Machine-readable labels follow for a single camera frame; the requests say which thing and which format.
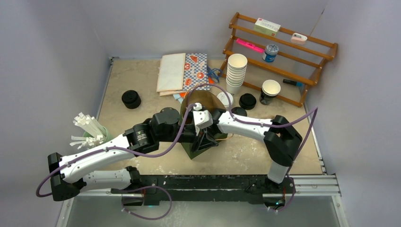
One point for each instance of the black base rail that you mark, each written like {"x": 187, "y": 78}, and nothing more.
{"x": 253, "y": 189}

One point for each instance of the orange paper bag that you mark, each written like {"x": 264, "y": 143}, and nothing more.
{"x": 211, "y": 81}

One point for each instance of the white green box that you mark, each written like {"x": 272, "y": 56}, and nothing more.
{"x": 266, "y": 27}

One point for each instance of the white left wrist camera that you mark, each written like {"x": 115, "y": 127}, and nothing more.
{"x": 201, "y": 118}

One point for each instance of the wooden shelf rack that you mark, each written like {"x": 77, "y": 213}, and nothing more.
{"x": 307, "y": 83}

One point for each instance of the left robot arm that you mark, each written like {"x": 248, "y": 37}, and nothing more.
{"x": 73, "y": 174}

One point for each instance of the wrapped white straws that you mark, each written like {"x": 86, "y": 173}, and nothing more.
{"x": 94, "y": 133}

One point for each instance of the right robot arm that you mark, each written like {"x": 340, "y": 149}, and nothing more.
{"x": 282, "y": 143}

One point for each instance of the dark printed coffee cup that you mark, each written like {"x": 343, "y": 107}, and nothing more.
{"x": 269, "y": 90}

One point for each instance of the green paper bag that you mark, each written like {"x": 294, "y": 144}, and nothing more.
{"x": 209, "y": 102}

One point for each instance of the single black coffee lid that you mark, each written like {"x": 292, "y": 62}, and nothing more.
{"x": 239, "y": 111}

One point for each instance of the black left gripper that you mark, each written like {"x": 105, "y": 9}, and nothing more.
{"x": 204, "y": 141}

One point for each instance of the pink white small case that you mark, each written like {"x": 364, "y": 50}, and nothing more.
{"x": 299, "y": 39}

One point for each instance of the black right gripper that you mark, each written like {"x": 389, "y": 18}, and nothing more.
{"x": 214, "y": 134}

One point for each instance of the white lid stack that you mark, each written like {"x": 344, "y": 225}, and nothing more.
{"x": 226, "y": 100}

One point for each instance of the blue checkered bakery bag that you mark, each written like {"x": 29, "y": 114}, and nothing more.
{"x": 195, "y": 70}

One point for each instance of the pink highlighter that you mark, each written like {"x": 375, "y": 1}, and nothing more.
{"x": 249, "y": 45}

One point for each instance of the green straw holder cup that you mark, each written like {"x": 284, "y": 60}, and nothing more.
{"x": 97, "y": 140}

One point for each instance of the dark blue marker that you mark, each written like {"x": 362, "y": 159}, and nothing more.
{"x": 292, "y": 82}

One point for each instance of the blue lidded jar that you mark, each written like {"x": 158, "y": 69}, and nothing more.
{"x": 270, "y": 53}

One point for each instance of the stack of white paper cups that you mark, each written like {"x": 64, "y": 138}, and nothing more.
{"x": 236, "y": 69}

